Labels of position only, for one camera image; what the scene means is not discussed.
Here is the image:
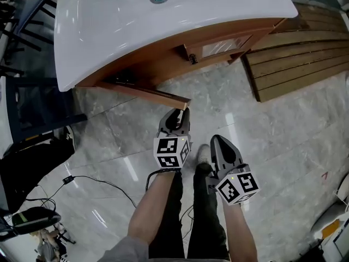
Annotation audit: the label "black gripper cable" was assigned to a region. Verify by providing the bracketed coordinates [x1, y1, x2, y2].
[145, 168, 183, 192]

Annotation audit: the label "black rounded device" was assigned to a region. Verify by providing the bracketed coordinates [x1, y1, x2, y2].
[11, 206, 62, 236]

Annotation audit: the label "person's dark trousers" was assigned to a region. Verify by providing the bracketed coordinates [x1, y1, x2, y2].
[148, 162, 230, 262]

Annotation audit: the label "person's white shoe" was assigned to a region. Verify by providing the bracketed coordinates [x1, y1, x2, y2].
[194, 144, 211, 165]

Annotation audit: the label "wooden sink cabinet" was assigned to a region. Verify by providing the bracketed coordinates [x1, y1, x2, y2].
[75, 17, 287, 110]

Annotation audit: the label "black floor cable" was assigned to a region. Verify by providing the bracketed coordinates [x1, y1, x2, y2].
[26, 175, 137, 210]

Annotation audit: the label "person's left forearm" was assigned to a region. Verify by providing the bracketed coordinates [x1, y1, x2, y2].
[127, 169, 183, 247]

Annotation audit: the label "person's grey sleeve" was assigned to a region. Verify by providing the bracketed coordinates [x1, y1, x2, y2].
[95, 235, 150, 262]

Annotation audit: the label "wooden cabinet door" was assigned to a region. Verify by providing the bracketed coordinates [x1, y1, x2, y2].
[95, 81, 192, 110]
[183, 33, 255, 65]

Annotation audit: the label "person's right forearm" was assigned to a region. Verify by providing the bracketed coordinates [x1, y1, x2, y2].
[221, 200, 258, 262]

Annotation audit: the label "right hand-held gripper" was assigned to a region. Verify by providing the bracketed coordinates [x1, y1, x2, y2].
[207, 134, 261, 207]

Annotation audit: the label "white appliance with orange label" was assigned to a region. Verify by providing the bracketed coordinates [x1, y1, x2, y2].
[310, 200, 349, 262]

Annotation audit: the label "white ceramic sink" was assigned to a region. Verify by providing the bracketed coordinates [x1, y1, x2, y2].
[34, 0, 299, 92]

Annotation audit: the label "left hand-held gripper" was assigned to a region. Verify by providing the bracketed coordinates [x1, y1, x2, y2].
[153, 107, 192, 170]

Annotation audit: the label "black metal frame table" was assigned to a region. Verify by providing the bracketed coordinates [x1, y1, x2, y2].
[0, 0, 88, 147]

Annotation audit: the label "wooden slatted platform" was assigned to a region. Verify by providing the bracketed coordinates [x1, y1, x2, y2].
[241, 0, 349, 103]

